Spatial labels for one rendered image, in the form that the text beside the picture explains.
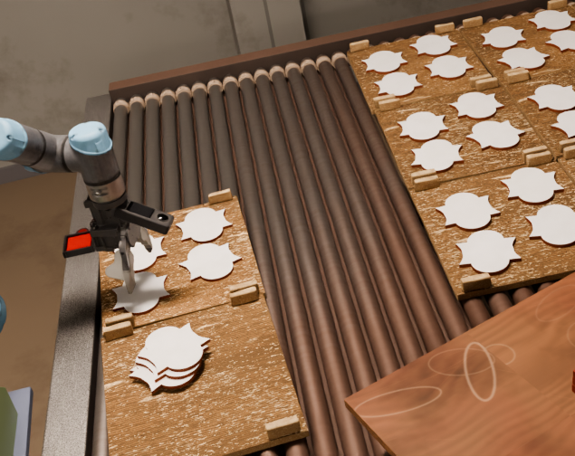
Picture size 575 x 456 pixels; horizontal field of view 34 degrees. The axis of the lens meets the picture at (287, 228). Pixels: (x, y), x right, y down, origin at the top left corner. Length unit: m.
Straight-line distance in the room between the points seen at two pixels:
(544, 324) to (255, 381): 0.54
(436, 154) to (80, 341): 0.96
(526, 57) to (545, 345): 1.29
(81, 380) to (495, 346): 0.83
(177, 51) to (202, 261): 2.50
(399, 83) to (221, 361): 1.14
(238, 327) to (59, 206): 2.60
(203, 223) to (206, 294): 0.26
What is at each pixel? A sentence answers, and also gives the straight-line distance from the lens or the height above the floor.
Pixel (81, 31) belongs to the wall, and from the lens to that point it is 4.43.
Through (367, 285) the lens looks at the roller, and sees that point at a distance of 1.95.
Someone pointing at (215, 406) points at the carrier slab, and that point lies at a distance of 1.73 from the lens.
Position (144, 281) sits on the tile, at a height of 0.94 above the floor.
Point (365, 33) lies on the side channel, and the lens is 3.00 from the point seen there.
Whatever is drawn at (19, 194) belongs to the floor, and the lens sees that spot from 4.62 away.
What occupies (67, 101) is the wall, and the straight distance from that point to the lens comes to 4.57.
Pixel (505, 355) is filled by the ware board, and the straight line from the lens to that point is 1.59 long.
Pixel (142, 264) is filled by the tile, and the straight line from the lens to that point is 2.13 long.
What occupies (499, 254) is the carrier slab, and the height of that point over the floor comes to 0.95.
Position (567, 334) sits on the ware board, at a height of 1.04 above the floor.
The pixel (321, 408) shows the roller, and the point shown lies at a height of 0.92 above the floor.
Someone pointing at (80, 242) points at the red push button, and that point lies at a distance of 2.30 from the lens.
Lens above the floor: 2.13
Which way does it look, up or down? 34 degrees down
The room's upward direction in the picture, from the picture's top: 12 degrees counter-clockwise
